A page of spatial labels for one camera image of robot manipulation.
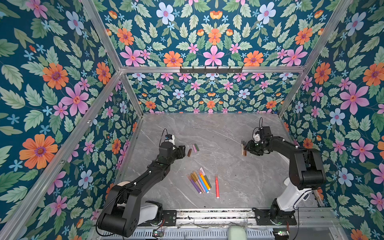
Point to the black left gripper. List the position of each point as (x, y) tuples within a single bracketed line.
[(180, 152)]

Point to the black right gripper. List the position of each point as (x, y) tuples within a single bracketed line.
[(250, 147)]

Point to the tan pen gold cap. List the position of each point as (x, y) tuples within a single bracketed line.
[(196, 181)]

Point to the pink pen gold cap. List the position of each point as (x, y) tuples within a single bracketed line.
[(199, 181)]

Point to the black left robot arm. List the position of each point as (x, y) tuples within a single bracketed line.
[(121, 212)]

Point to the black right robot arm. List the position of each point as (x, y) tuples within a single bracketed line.
[(306, 173)]

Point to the purple highlighter pen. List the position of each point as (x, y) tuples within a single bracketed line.
[(194, 184)]

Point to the orange highlighter pen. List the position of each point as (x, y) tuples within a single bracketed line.
[(206, 185)]

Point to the blue highlighter pen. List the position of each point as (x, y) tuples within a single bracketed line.
[(202, 183)]

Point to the red highlighter pen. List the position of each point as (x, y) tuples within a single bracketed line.
[(217, 187)]

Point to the beige round clock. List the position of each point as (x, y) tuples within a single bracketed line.
[(123, 183)]

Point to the pale green rounded object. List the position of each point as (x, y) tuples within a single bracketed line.
[(237, 233)]

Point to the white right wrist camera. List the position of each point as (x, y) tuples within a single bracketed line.
[(256, 137)]

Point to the black hook rail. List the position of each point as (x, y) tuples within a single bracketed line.
[(210, 70)]

